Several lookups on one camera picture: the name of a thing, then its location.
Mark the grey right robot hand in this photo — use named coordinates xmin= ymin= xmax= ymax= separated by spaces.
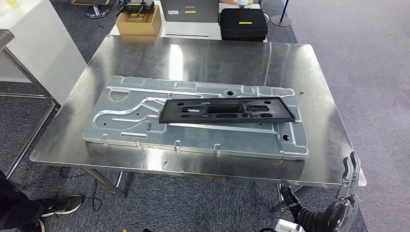
xmin=280 ymin=151 xmax=362 ymax=232

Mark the black plastic panel part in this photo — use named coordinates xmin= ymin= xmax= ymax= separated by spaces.
xmin=158 ymin=97 xmax=296 ymax=125

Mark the black controller cable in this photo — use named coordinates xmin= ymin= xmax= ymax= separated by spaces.
xmin=59 ymin=166 xmax=103 ymax=212

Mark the stainless steel workbench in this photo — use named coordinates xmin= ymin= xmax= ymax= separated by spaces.
xmin=29 ymin=34 xmax=367 ymax=199

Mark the stamped sheet metal plate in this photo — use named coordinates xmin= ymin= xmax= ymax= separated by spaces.
xmin=80 ymin=75 xmax=310 ymax=161

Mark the black pole grey round base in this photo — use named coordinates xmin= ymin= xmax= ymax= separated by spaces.
xmin=270 ymin=0 xmax=293 ymax=27

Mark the black box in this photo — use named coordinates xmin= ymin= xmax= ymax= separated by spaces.
xmin=219 ymin=8 xmax=269 ymax=42

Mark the white flat box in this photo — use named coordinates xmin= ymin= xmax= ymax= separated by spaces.
xmin=159 ymin=9 xmax=222 ymax=41

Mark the grey laptop box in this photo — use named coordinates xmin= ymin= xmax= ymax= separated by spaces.
xmin=160 ymin=0 xmax=220 ymax=23

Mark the brown cardboard box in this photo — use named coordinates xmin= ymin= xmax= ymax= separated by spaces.
xmin=115 ymin=4 xmax=162 ymax=37

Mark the chrome disc chair base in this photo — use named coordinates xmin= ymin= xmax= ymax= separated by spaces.
xmin=85 ymin=0 xmax=110 ymax=19

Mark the person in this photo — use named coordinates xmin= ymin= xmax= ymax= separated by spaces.
xmin=0 ymin=171 xmax=83 ymax=232

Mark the white panelled steel table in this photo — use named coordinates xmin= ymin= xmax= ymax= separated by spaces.
xmin=0 ymin=0 xmax=88 ymax=179

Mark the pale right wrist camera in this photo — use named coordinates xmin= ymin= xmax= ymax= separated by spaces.
xmin=275 ymin=218 xmax=305 ymax=232

